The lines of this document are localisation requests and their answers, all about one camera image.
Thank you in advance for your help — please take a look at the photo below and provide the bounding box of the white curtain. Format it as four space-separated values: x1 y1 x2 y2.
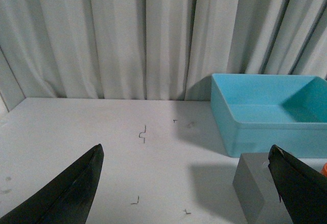
1 0 326 113

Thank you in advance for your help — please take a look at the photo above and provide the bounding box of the orange cylinder part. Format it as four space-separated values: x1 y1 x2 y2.
321 163 327 176

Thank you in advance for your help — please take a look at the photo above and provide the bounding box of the blue plastic box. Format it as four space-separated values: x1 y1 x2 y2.
211 74 326 159

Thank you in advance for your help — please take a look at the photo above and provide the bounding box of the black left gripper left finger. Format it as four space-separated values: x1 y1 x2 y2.
1 144 104 223

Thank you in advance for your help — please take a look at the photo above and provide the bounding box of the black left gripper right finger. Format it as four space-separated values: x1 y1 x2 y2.
268 145 326 223

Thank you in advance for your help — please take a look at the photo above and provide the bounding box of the gray block with round hole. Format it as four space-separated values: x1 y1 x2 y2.
232 152 293 223

